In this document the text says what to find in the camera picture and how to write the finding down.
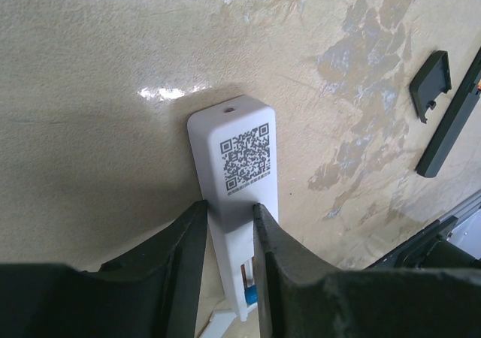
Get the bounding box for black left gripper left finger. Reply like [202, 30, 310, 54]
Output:
[1, 201, 207, 337]

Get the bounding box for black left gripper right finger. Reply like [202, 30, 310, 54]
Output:
[253, 204, 480, 337]

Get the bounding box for white battery cover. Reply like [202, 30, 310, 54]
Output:
[200, 309, 237, 338]

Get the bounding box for white remote control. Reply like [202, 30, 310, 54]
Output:
[187, 95, 279, 321]

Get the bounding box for black remote control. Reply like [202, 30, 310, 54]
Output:
[416, 50, 480, 178]

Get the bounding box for black battery cover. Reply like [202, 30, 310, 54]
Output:
[409, 50, 452, 124]

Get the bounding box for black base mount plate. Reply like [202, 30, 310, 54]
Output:
[370, 192, 480, 269]

